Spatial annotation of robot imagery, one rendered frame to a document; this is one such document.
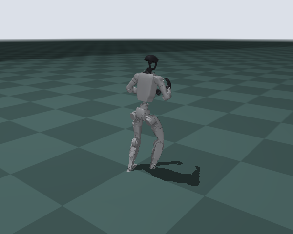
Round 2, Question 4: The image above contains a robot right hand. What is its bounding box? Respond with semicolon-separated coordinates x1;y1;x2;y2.
165;78;171;89

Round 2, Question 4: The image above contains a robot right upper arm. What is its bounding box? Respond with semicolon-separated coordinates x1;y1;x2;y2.
153;76;170;101

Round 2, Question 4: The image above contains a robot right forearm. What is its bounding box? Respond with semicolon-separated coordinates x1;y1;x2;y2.
167;87;171;98

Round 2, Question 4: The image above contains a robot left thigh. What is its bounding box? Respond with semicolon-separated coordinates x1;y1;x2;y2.
130;111;143;147

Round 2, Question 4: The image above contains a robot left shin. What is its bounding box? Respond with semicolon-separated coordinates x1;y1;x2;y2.
128;139;139;170

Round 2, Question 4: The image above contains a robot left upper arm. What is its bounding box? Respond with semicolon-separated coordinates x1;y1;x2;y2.
126;73;139;93

